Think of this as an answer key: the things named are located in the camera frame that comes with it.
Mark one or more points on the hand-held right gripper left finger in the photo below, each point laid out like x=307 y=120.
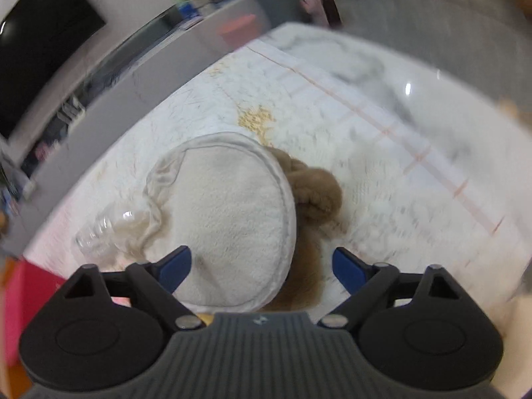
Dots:
x=176 y=268

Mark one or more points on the white marble television console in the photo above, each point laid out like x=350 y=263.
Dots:
x=137 y=91

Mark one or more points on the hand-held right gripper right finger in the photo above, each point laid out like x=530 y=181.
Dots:
x=349 y=268

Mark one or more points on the black flat screen television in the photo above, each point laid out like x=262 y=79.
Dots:
x=41 y=41

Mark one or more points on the white checked lemon print cloth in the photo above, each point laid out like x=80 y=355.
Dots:
x=436 y=133

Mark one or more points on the orange cardboard box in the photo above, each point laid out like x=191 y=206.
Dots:
x=10 y=382

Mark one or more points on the grey trash can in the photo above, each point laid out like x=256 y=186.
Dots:
x=274 y=0

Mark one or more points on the clear plastic wrap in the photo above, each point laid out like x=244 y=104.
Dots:
x=104 y=228

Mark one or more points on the white lace tablecloth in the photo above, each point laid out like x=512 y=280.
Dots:
x=232 y=104

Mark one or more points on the brown plush scarf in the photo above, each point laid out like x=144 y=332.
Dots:
x=320 y=195

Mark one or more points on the white round plush cushion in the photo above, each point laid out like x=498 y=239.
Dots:
x=232 y=216

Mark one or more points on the pink bag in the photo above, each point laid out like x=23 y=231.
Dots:
x=322 y=8

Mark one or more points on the pink round stool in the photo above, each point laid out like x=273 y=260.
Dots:
x=239 y=29

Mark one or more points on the yellow cloth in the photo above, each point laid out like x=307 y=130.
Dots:
x=205 y=319

